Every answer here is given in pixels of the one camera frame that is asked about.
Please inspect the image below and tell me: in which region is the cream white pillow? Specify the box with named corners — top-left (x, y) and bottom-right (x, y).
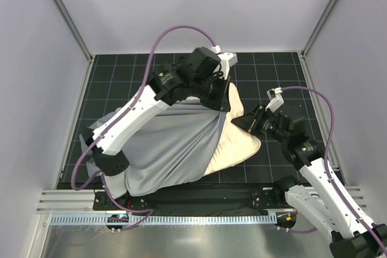
top-left (204, 83), bottom-right (261, 176)

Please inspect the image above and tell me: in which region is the grey fabric pillowcase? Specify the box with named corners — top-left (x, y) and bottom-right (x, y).
top-left (79, 102), bottom-right (227, 196)

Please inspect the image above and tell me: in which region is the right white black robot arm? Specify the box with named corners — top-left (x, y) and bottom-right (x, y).
top-left (232, 105), bottom-right (386, 257)

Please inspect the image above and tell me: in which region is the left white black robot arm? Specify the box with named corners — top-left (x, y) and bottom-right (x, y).
top-left (85, 47), bottom-right (238, 210)

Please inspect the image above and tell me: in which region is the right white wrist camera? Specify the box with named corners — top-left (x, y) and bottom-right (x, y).
top-left (265, 87), bottom-right (284, 112)

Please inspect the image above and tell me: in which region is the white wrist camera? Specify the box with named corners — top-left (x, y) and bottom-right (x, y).
top-left (210, 45), bottom-right (238, 77)
top-left (265, 87), bottom-right (284, 112)

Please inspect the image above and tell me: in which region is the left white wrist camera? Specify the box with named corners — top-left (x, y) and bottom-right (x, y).
top-left (210, 45), bottom-right (238, 77)

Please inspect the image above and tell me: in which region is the slotted grey cable duct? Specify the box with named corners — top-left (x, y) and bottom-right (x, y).
top-left (50, 213), bottom-right (277, 226)

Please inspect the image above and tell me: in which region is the left aluminium frame post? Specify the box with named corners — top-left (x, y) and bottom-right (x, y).
top-left (52, 0), bottom-right (93, 63)

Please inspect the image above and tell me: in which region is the aluminium frame post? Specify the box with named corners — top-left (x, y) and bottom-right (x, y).
top-left (52, 0), bottom-right (93, 63)
top-left (301, 0), bottom-right (340, 59)

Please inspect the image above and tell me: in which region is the right aluminium frame post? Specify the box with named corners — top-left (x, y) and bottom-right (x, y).
top-left (301, 0), bottom-right (340, 59)

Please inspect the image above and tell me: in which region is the aluminium front rail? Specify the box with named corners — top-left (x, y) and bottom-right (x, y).
top-left (36, 187), bottom-right (97, 214)

